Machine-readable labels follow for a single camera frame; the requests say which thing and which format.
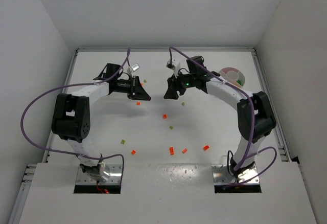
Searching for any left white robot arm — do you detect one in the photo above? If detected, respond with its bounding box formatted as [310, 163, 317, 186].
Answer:
[52, 63, 151, 182]

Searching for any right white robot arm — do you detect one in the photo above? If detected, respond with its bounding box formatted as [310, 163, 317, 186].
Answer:
[164, 56, 276, 176]

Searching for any white divided bowl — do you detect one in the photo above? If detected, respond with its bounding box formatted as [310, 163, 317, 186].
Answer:
[219, 67, 245, 88]

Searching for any orange double lego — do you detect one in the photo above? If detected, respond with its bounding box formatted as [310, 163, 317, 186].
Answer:
[169, 147, 175, 155]

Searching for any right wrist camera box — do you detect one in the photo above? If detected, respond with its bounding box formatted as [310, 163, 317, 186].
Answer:
[166, 60, 181, 78]

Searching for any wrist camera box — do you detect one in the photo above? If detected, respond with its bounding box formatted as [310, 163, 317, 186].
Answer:
[127, 63, 139, 76]
[166, 60, 181, 78]

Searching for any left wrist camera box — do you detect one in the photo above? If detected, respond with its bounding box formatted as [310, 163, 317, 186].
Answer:
[127, 63, 139, 76]

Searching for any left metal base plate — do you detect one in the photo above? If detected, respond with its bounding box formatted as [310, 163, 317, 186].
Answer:
[76, 164, 123, 186]

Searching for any metal base plate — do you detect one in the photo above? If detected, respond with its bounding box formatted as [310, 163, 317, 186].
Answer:
[212, 164, 261, 186]
[76, 164, 123, 186]

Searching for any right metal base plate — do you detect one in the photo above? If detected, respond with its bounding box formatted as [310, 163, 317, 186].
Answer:
[212, 164, 261, 186]

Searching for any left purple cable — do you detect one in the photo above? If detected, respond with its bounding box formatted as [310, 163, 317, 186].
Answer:
[20, 47, 131, 181]

